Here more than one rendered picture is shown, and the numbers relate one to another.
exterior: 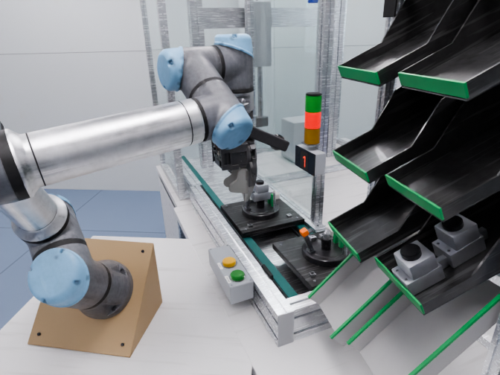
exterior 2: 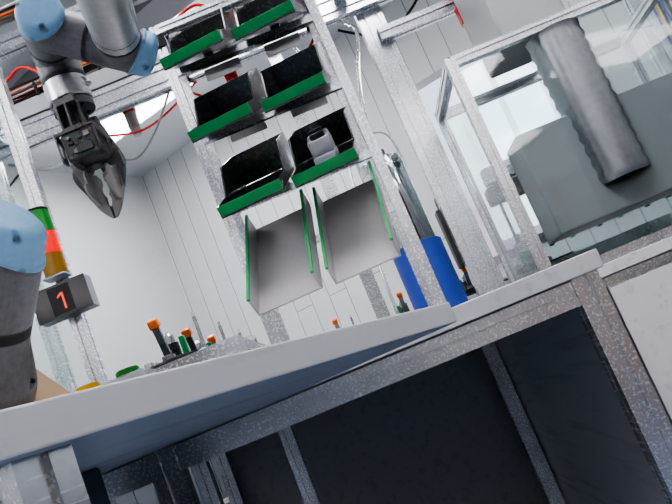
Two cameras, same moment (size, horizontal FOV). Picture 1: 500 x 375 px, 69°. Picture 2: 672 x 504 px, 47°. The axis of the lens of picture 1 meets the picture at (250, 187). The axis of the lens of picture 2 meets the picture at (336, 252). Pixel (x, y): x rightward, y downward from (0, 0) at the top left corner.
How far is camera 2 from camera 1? 1.33 m
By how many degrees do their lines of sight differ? 75
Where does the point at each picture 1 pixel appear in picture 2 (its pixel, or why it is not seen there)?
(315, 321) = not seen: hidden behind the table
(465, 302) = (356, 204)
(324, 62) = (33, 174)
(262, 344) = not seen: hidden behind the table
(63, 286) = (30, 219)
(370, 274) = (276, 259)
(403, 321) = (338, 245)
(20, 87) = not seen: outside the picture
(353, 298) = (285, 276)
